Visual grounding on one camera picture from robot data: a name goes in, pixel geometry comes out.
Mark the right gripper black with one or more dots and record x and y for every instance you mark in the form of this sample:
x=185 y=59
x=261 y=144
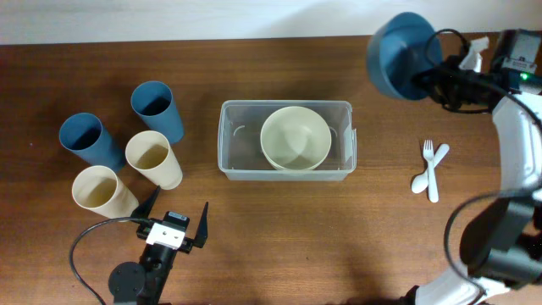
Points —
x=436 y=80

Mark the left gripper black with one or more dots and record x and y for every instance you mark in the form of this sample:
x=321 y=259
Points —
x=201 y=235

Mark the white plastic fork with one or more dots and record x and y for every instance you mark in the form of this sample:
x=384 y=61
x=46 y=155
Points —
x=428 y=154

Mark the blue bowl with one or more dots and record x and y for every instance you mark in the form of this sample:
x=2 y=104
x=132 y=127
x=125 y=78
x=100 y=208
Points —
x=399 y=50

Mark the white plastic spoon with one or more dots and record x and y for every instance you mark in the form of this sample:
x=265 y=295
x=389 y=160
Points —
x=421 y=182

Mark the cream bowl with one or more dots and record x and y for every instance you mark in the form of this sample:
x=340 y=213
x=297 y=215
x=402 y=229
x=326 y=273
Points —
x=293 y=160
x=295 y=128

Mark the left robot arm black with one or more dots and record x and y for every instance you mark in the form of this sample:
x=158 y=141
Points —
x=142 y=282

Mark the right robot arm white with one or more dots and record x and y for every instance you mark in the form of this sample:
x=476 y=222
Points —
x=496 y=255

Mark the cream cup near container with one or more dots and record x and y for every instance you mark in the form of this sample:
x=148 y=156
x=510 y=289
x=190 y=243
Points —
x=150 y=153

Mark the clear plastic container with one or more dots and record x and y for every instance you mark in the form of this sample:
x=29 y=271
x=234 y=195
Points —
x=240 y=155

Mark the blue cup near container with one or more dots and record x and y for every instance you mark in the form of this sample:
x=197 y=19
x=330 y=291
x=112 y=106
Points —
x=154 y=103

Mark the cream cup front left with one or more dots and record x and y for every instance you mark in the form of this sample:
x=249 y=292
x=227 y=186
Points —
x=100 y=190

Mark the blue cup far left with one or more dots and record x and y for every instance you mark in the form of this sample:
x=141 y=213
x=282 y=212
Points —
x=85 y=136

